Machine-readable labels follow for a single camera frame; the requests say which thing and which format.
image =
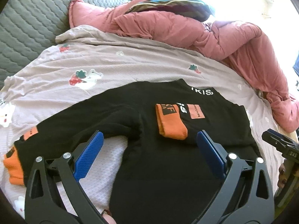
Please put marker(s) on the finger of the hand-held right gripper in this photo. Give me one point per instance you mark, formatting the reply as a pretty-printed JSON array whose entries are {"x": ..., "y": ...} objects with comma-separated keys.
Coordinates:
[
  {"x": 282, "y": 135},
  {"x": 273, "y": 141}
]

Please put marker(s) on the black sweatshirt with orange cuffs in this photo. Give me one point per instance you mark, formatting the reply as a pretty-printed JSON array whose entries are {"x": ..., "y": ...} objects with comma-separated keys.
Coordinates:
[{"x": 163, "y": 179}]

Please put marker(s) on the dark striped cloth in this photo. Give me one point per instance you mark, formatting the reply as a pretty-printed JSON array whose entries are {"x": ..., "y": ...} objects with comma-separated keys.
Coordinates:
[{"x": 177, "y": 4}]

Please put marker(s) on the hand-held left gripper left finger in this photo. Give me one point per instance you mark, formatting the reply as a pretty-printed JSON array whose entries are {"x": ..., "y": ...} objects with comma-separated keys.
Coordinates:
[{"x": 90, "y": 154}]

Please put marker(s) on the person's left hand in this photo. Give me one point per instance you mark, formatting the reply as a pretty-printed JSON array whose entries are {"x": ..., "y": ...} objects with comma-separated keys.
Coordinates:
[{"x": 108, "y": 218}]

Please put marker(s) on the pink comforter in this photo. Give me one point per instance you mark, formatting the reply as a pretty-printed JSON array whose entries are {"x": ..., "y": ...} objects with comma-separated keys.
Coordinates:
[{"x": 233, "y": 42}]

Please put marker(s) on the person's right hand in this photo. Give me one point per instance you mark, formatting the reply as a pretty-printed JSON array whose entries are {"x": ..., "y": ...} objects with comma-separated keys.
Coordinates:
[{"x": 283, "y": 175}]

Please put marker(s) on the printed pale bed sheet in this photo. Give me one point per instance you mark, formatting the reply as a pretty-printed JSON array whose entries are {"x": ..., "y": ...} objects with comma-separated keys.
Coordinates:
[{"x": 140, "y": 58}]

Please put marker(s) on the blue object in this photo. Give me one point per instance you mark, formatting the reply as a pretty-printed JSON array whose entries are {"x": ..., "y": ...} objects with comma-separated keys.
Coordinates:
[{"x": 296, "y": 65}]

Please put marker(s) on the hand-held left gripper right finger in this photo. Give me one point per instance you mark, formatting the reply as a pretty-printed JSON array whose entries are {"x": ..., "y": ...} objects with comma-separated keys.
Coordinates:
[{"x": 210, "y": 154}]

